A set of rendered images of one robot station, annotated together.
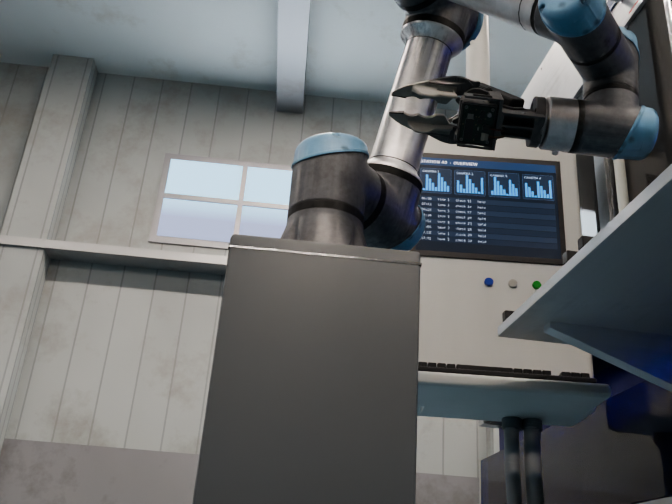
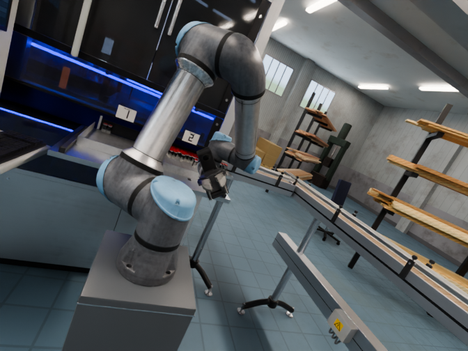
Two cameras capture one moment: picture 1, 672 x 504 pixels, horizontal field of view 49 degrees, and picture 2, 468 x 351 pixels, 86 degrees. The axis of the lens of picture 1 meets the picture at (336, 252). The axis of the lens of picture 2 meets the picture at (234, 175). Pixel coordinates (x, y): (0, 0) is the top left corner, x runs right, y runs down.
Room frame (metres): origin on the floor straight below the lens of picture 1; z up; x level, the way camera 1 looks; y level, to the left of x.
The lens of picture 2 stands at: (1.06, 0.59, 1.23)
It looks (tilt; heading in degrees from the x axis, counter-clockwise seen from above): 13 degrees down; 251
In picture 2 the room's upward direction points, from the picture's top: 24 degrees clockwise
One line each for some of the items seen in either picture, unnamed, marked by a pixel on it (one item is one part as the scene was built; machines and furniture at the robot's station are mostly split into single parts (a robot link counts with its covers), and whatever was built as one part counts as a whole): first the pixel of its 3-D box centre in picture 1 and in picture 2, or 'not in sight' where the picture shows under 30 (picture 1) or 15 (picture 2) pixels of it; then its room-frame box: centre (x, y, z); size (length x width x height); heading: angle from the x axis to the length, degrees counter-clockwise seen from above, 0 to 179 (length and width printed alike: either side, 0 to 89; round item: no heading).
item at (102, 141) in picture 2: not in sight; (116, 141); (1.24, -0.66, 0.90); 0.34 x 0.26 x 0.04; 96
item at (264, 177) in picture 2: not in sight; (253, 171); (0.40, -1.01, 0.92); 0.69 x 0.15 x 0.16; 6
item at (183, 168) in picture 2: not in sight; (185, 163); (0.90, -0.70, 0.90); 0.34 x 0.26 x 0.04; 96
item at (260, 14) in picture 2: not in sight; (235, 79); (0.81, -0.80, 1.40); 0.05 x 0.01 x 0.80; 6
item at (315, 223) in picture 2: not in sight; (293, 263); (-0.05, -0.74, 0.46); 0.09 x 0.09 x 0.77; 6
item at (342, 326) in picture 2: not in sight; (341, 325); (-0.05, -0.21, 0.50); 0.12 x 0.05 x 0.09; 96
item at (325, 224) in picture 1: (323, 247); (152, 248); (0.99, 0.02, 0.84); 0.15 x 0.15 x 0.10
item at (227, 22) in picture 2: not in sight; (209, 40); (1.00, -0.79, 1.51); 0.43 x 0.01 x 0.59; 6
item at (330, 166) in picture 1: (331, 181); (166, 208); (0.99, 0.01, 0.96); 0.13 x 0.12 x 0.14; 142
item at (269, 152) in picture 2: not in sight; (258, 151); (-2.02, -7.21, 0.43); 1.39 x 0.99 x 0.86; 93
